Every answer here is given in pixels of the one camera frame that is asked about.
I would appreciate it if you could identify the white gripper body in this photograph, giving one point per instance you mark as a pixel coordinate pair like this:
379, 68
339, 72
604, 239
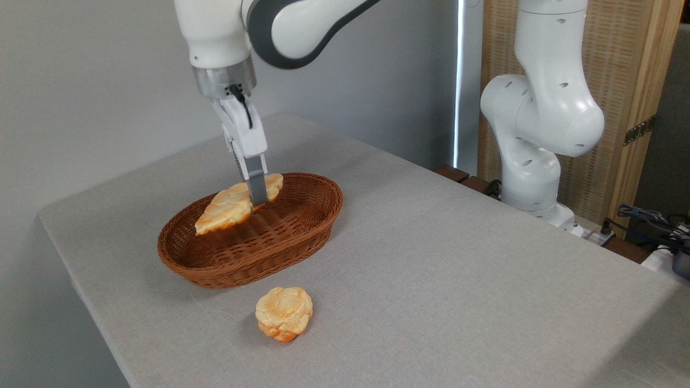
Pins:
248, 134

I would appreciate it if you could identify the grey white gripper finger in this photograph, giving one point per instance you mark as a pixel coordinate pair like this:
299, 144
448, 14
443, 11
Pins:
257, 186

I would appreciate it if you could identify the long braided bread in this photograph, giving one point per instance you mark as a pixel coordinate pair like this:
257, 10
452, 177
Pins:
221, 210

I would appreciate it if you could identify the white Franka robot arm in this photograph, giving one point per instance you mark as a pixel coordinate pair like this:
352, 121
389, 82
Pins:
539, 118

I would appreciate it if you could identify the round bread roll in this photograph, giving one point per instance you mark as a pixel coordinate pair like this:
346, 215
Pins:
284, 312

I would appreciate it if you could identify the silver metal wrist flange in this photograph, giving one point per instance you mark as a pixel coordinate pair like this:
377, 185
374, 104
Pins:
215, 81

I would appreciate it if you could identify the brown wicker oval basket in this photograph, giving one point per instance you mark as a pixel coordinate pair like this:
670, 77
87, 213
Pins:
318, 215

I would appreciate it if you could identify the black power plug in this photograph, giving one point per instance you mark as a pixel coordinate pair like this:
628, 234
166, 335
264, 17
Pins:
606, 230

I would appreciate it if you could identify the wooden woven folding screen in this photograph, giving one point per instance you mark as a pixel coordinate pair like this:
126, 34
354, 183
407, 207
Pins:
614, 54

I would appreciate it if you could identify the black metal screen hinge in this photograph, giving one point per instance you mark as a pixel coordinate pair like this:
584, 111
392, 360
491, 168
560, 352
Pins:
640, 130

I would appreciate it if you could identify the dark grey container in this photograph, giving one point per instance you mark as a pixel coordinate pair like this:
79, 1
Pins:
682, 264

